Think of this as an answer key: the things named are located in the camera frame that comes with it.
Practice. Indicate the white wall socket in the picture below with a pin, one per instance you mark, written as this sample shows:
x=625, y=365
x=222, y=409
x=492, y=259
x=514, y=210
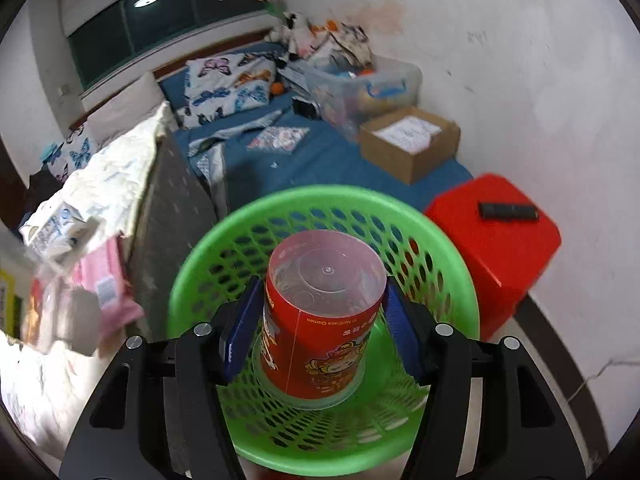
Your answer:
x=64, y=89

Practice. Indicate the blue bed sheet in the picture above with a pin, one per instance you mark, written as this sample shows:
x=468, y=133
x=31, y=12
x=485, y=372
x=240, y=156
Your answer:
x=310, y=170

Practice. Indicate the pink packet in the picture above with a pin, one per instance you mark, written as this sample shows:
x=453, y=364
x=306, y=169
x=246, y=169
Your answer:
x=107, y=285

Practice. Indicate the beige pillow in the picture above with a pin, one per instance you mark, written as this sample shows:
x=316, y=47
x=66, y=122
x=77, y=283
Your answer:
x=130, y=105

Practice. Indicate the orange ball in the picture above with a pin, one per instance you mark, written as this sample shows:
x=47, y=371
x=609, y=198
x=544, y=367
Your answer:
x=276, y=89

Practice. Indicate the black remote control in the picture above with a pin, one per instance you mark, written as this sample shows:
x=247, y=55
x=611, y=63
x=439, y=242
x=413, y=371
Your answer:
x=507, y=211

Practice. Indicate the red label plastic cup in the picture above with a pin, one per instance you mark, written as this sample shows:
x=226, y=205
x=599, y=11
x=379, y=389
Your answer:
x=320, y=340

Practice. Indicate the clear plastic storage bin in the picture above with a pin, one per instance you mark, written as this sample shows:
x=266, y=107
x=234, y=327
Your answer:
x=345, y=95

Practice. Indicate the brown cardboard box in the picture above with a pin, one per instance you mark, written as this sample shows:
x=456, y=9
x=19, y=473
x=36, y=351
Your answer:
x=400, y=160

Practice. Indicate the red plastic stool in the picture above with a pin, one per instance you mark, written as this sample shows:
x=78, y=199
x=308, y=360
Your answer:
x=500, y=260

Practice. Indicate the pile of plush toys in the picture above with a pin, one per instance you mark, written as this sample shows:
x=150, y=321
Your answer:
x=320, y=40

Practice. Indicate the white blue carton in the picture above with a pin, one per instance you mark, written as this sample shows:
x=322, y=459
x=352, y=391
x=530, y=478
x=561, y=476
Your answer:
x=55, y=230

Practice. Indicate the dark window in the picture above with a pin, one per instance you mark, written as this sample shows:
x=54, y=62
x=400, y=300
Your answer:
x=150, y=25

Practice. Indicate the small butterfly print pillow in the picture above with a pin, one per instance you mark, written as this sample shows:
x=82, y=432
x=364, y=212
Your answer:
x=77, y=152

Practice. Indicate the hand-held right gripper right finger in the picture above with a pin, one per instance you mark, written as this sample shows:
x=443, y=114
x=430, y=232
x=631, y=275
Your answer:
x=400, y=330

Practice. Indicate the large butterfly print pillow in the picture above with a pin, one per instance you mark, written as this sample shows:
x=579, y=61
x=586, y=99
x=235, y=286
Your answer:
x=225, y=90

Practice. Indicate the green plastic basket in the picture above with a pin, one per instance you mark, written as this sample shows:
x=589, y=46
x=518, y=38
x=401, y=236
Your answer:
x=320, y=194

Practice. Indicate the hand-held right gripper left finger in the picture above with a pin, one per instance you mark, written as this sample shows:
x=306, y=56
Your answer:
x=240, y=325

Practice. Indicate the black cloth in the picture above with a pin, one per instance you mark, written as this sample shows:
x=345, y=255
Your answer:
x=42, y=182

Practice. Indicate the white quilt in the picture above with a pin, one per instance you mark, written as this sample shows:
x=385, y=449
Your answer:
x=110, y=175

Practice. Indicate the white blue print cloth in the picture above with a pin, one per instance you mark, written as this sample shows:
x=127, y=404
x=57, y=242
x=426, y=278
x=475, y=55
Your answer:
x=215, y=160

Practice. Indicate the floral print packet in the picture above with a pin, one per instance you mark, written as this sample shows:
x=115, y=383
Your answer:
x=277, y=139

